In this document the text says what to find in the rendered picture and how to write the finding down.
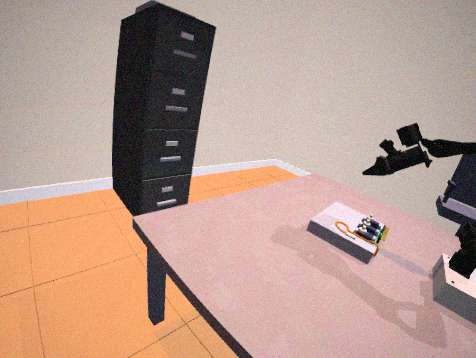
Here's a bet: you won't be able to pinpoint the white printed holder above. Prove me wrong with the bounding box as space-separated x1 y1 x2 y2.
307 202 384 265

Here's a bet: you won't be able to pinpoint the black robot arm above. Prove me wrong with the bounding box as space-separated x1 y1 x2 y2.
379 123 476 279

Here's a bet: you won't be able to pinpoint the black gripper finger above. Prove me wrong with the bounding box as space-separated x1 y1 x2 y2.
362 160 382 176

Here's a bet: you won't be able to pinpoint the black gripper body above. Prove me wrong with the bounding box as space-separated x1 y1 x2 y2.
376 151 410 176

